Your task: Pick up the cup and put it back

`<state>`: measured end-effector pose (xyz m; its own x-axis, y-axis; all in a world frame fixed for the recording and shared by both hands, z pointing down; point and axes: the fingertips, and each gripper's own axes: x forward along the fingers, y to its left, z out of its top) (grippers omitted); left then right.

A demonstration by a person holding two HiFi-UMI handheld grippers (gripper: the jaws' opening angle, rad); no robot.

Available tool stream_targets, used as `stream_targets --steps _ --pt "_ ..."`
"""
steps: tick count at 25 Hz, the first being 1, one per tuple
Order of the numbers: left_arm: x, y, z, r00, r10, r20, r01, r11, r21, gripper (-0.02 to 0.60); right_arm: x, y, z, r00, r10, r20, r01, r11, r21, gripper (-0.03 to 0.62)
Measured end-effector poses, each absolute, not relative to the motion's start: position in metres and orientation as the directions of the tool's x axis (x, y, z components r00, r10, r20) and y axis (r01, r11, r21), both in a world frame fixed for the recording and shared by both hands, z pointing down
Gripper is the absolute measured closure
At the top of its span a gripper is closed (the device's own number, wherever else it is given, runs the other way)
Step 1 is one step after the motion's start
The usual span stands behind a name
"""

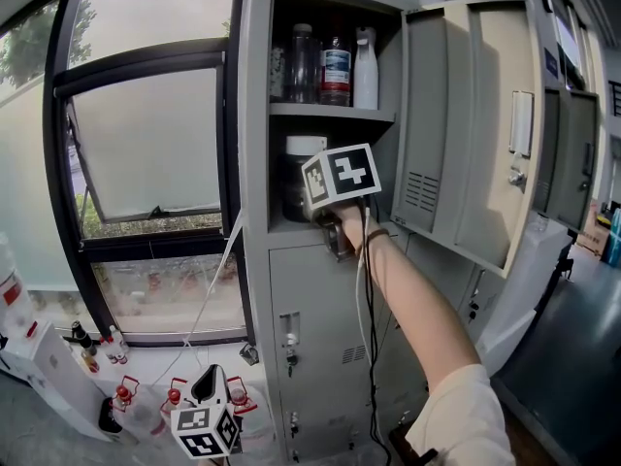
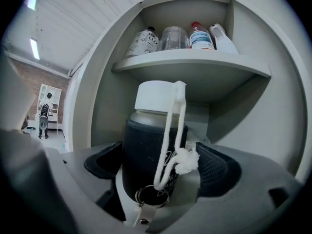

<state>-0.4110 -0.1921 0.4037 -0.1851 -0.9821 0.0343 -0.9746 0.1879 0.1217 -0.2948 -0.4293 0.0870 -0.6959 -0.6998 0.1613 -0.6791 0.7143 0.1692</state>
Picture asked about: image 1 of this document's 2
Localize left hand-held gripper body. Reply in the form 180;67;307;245
170;403;243;461

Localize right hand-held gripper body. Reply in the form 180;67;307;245
301;142;381;264

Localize black bottle with white lid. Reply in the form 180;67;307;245
278;135;330;223

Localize grey metal cabinet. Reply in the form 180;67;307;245
237;0;604;466

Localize person's right forearm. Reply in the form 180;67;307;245
356;230;482;393

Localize grey cabinet door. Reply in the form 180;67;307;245
531;84;603;235
390;0;547;281

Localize white equipment housing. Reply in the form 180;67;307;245
477;211;574;379

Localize person's right hand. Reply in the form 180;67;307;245
334;196;375;255

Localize small red capped bottle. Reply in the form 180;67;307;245
99;335;120;366
109;325;130;364

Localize black white round device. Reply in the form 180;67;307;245
98;396;123;435

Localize white spray bottle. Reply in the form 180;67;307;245
352;25;380;111

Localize red capped bottle blue label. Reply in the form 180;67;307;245
318;15;354;108

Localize small amber bottle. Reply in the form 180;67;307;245
80;347;102;374

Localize clear bottle grey cap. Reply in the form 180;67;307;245
289;22;322;105

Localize spotted glass jar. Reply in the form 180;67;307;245
269;45;288;104

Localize black flask bottle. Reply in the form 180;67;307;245
71;320;98;358

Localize white foam box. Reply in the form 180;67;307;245
0;320;114;444

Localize black framed window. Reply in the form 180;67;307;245
43;0;257;350

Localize large clear bottle red label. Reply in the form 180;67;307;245
0;233;39;342

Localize person's white sleeve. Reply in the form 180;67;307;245
405;364;516;466

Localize cardboard box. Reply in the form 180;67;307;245
575;200;606;257

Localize black balcony railing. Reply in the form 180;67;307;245
606;79;621;118

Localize blue white wrapped package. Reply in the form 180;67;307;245
601;205;621;265

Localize wooden steps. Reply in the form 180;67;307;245
499;385;559;466

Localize clear water jug red handle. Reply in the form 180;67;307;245
225;375;259;419
158;377;189;436
109;375;143;439

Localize white cord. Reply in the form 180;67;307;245
149;209;245;388

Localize white cable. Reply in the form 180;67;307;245
355;206;376;373

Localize black cable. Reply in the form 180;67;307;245
361;199;395;466

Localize blue wall sign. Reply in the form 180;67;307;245
542;46;560;81

